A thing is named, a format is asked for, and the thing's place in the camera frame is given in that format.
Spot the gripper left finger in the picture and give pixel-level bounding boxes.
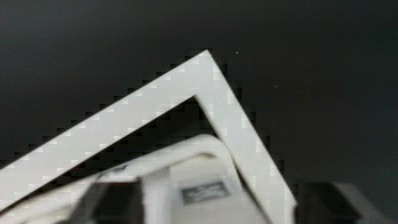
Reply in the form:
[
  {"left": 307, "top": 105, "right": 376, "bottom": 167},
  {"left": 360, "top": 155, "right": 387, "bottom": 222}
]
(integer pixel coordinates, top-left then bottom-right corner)
[{"left": 69, "top": 182, "right": 144, "bottom": 224}]

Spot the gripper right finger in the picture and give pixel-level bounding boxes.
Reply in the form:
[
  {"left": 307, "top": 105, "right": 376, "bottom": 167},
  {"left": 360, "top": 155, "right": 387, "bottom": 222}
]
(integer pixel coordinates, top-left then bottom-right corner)
[{"left": 293, "top": 182, "right": 391, "bottom": 224}]

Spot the white desk leg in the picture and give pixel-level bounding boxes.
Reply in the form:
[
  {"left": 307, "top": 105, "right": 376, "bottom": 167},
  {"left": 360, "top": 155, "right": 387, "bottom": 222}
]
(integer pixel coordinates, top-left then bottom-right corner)
[{"left": 142, "top": 155, "right": 268, "bottom": 224}]

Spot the white desk tabletop tray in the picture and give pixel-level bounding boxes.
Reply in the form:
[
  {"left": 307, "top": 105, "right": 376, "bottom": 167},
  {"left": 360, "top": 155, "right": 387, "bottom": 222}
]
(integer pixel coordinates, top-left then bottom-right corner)
[{"left": 0, "top": 133, "right": 245, "bottom": 224}]

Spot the white U-shaped obstacle frame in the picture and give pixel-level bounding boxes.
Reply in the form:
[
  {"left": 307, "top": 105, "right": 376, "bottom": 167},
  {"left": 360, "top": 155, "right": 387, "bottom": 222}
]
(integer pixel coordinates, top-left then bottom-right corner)
[{"left": 0, "top": 52, "right": 295, "bottom": 224}]

